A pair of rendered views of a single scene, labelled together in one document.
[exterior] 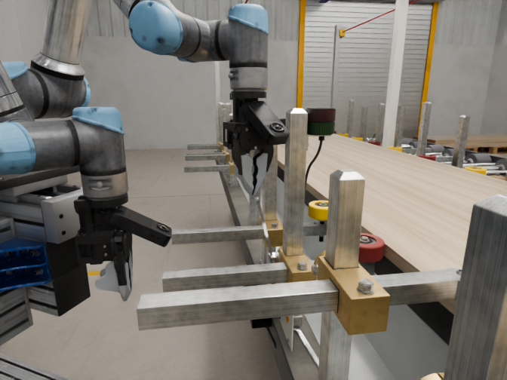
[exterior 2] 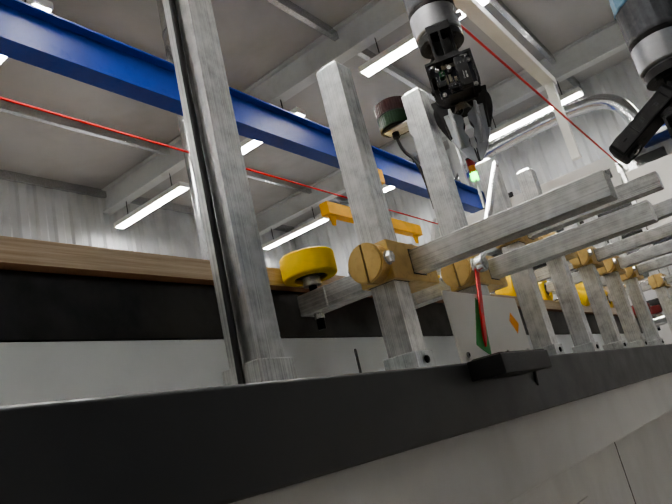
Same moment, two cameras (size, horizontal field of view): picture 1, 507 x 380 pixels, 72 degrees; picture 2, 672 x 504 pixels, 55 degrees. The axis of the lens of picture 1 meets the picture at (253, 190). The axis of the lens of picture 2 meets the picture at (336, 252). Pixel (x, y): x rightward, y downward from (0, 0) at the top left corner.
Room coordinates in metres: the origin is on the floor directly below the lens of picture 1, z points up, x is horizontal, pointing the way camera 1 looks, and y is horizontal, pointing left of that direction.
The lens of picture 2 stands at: (1.55, 0.44, 0.64)
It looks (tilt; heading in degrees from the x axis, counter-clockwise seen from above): 16 degrees up; 223
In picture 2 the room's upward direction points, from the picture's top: 14 degrees counter-clockwise
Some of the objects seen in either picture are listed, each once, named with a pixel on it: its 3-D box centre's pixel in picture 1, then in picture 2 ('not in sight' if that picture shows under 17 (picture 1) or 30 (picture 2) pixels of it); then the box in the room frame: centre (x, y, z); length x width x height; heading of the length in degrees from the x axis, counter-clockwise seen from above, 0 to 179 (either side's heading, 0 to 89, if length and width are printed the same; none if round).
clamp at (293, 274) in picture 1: (296, 267); (472, 274); (0.68, -0.09, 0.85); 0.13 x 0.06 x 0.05; 9
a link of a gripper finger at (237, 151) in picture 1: (243, 153); (476, 104); (0.70, 0.02, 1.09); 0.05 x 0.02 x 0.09; 119
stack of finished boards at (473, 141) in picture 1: (471, 140); not in sight; (7.77, -4.84, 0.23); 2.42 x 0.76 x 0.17; 100
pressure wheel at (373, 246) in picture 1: (362, 262); not in sight; (0.68, -0.23, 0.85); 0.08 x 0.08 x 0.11
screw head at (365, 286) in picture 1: (366, 286); not in sight; (0.38, -0.14, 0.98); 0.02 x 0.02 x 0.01
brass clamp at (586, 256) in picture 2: not in sight; (585, 258); (-0.07, -0.21, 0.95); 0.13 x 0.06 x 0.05; 9
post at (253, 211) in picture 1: (254, 176); (215, 155); (1.20, 0.00, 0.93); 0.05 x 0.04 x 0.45; 9
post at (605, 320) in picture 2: not in sight; (593, 287); (-0.04, -0.20, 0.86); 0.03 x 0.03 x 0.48; 9
